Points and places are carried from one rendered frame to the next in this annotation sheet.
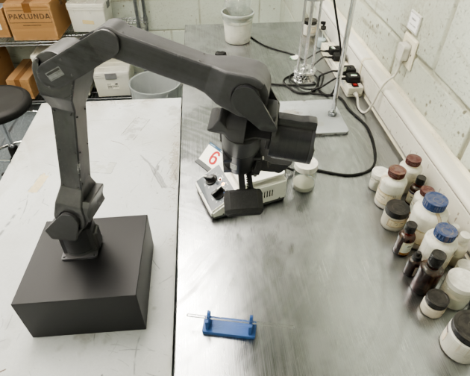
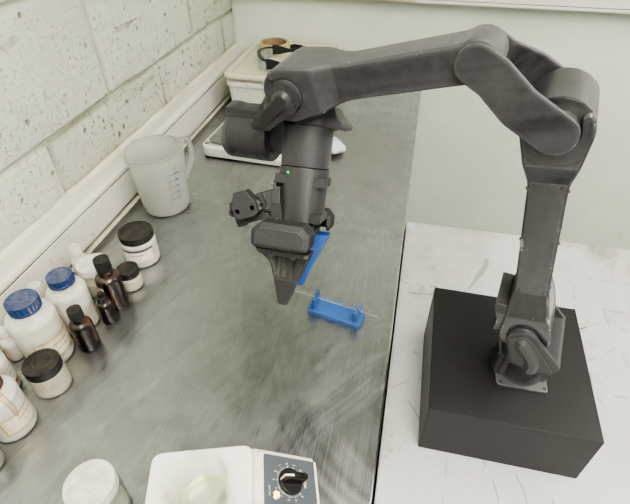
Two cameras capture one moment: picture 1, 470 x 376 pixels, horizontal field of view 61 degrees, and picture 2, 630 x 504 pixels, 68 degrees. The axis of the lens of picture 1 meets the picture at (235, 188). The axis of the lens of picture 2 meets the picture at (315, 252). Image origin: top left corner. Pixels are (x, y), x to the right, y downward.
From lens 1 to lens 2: 96 cm
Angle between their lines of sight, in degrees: 96
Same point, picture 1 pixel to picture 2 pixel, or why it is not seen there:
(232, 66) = (319, 54)
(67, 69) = (536, 75)
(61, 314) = not seen: hidden behind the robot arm
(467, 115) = not seen: outside the picture
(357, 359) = (232, 268)
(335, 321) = (229, 297)
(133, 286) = (439, 296)
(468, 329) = (141, 230)
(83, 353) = not seen: hidden behind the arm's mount
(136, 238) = (442, 363)
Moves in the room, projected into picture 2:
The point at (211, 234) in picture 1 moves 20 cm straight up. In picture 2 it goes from (323, 440) to (325, 352)
